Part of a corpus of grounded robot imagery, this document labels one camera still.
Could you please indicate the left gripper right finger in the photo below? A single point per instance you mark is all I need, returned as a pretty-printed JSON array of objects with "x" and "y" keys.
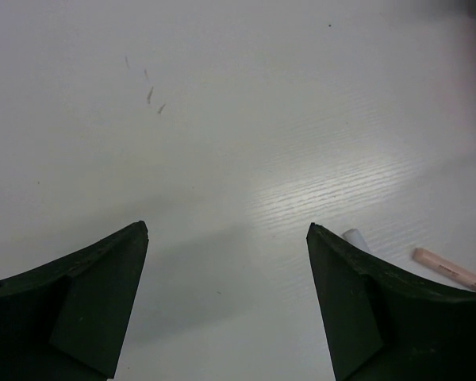
[{"x": 384, "y": 323}]

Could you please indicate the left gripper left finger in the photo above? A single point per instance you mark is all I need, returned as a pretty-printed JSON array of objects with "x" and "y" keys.
[{"x": 67, "y": 319}]

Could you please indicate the light blue mascara tube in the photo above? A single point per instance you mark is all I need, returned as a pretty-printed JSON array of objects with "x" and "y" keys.
[{"x": 354, "y": 237}]

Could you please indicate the pink concealer stick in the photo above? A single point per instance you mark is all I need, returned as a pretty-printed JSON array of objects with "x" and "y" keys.
[{"x": 445, "y": 268}]

